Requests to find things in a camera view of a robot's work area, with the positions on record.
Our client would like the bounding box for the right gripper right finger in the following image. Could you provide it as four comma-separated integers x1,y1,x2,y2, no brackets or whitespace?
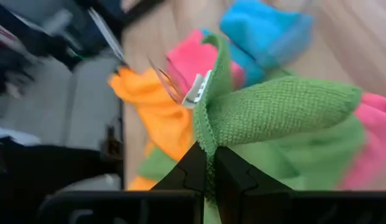
214,146,293,224

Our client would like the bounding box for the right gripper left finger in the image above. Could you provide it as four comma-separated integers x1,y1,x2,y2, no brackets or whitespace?
152,142,209,224

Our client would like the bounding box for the green microfiber towel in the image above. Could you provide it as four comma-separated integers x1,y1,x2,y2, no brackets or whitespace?
136,114,366,191
192,32,364,224

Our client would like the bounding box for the pink microfiber towel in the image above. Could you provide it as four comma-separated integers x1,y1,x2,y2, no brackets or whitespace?
166,29,246,94
338,92,386,190

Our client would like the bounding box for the grey metal bracket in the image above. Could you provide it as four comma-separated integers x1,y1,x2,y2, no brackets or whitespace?
86,7,126,65

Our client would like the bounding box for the black metal table frame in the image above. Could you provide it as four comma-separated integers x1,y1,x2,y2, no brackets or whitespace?
99,0,167,190

